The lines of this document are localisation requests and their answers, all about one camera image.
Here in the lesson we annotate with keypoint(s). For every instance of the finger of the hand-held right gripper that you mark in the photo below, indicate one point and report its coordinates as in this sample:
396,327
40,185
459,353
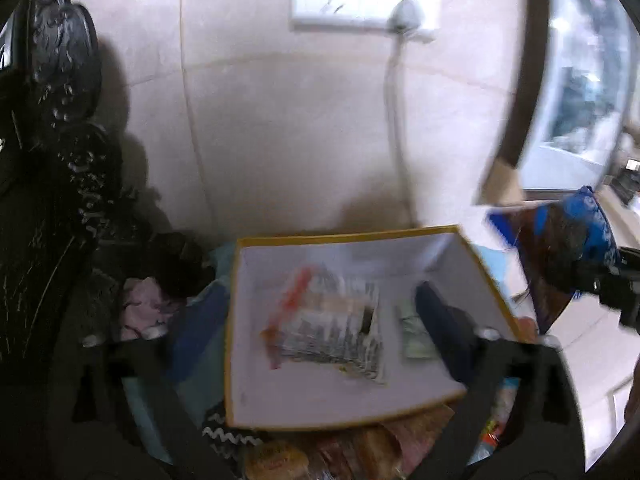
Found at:
592,240

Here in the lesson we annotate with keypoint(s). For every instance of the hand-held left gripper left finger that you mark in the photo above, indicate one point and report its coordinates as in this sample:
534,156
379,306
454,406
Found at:
200,330

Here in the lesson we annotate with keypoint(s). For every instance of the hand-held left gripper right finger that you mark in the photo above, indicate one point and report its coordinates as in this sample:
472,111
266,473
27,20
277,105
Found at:
440,320

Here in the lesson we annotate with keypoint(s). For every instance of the blue brown snack packet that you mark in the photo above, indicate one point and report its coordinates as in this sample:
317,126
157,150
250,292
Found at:
540,265

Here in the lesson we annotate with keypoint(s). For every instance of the yellow cardboard box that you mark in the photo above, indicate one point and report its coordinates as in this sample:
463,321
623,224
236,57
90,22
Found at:
280,270

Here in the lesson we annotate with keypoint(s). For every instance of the large orange snack bag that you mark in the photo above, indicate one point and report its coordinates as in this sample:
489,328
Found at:
375,442

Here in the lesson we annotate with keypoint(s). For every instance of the small green snack packet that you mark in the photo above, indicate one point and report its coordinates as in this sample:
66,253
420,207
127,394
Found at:
415,332

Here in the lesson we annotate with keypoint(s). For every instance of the pink and white packet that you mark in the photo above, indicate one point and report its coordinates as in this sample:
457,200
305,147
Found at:
142,307

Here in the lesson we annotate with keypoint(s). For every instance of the light blue printed cloth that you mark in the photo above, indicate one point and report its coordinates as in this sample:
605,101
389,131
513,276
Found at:
220,265

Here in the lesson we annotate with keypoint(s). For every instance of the dark cloth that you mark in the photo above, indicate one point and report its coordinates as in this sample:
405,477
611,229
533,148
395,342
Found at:
175,262

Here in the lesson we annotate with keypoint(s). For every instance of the cardboard corner protector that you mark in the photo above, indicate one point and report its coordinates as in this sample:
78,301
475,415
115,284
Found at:
500,182

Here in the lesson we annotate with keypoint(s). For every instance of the clear striped snack packet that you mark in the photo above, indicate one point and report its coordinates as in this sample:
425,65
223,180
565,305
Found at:
325,330

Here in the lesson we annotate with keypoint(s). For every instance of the colourful snack packet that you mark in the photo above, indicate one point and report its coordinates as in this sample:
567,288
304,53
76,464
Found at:
492,427

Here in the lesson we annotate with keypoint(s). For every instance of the small orange snack packet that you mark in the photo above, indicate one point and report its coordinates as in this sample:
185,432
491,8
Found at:
272,460

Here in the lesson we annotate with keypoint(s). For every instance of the framed blue ink painting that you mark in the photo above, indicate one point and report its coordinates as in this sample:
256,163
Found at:
570,60

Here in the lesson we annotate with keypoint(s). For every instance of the dark carved wooden chair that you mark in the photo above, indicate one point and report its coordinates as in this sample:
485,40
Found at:
55,160

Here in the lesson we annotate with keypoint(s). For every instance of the white power plug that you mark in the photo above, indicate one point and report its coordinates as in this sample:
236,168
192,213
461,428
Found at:
405,16

